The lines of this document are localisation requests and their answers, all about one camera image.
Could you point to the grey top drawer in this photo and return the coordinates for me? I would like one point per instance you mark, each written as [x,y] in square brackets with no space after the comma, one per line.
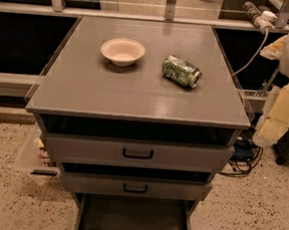
[136,153]

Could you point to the clear plastic storage bin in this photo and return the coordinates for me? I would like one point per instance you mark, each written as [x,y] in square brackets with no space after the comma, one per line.
[33,161]

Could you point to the white paper bowl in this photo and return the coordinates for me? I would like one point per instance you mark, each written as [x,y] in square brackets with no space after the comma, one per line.
[123,52]

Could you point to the grey middle drawer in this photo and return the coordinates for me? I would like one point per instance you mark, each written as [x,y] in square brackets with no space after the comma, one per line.
[122,186]

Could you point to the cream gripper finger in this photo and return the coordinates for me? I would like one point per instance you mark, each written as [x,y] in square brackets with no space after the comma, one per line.
[274,122]
[274,50]

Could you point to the white power strip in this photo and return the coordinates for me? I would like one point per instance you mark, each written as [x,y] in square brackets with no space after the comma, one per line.
[263,20]

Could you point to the grey drawer cabinet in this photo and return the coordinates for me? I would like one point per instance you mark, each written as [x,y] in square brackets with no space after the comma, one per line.
[87,95]

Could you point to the crushed green soda can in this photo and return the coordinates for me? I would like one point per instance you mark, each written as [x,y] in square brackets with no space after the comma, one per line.
[181,71]

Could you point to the grey open bottom drawer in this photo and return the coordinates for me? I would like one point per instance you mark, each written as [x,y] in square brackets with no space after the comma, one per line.
[99,212]

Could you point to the blue box on floor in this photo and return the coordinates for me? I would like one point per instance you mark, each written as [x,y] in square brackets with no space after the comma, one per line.
[243,150]

